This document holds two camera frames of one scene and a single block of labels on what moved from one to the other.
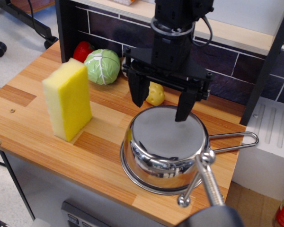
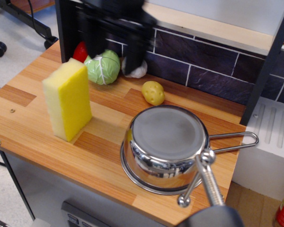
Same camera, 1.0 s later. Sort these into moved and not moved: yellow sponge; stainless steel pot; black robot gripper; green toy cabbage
Moved: black robot gripper
Not moved: green toy cabbage; stainless steel pot; yellow sponge
